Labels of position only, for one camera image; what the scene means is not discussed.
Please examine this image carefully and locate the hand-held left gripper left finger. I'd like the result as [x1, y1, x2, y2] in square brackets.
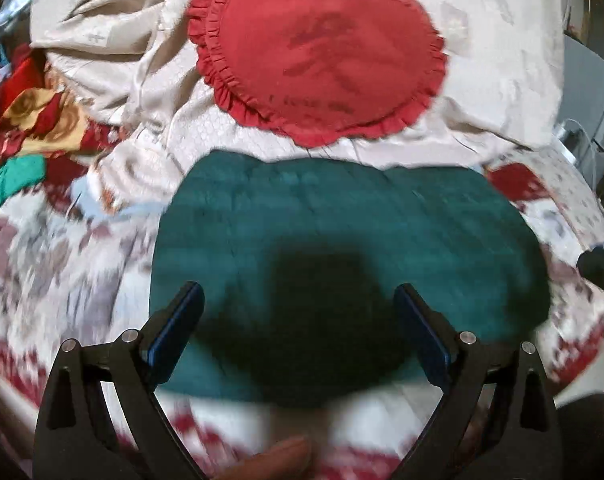
[32, 281, 205, 480]

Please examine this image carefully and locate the person's left hand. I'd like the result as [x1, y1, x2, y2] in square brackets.
[221, 436, 313, 480]

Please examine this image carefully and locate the teal puffer jacket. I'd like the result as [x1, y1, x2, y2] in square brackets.
[149, 150, 552, 408]

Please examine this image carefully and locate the beige patterned blanket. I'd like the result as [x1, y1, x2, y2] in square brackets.
[29, 0, 568, 171]

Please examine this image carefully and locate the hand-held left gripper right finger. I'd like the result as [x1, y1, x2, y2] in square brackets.
[394, 283, 563, 480]

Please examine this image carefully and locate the red heart-shaped frilled pillow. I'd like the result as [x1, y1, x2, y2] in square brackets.
[188, 0, 447, 148]

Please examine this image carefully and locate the white red floral bed sheet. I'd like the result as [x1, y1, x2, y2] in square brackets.
[0, 150, 604, 480]

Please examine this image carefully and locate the red yellow green floral cloth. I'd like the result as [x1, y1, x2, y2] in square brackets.
[0, 42, 112, 216]

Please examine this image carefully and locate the grey cabinet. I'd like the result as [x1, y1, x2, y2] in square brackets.
[562, 32, 604, 156]

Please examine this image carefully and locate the white cable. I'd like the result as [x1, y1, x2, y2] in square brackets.
[552, 117, 600, 166]

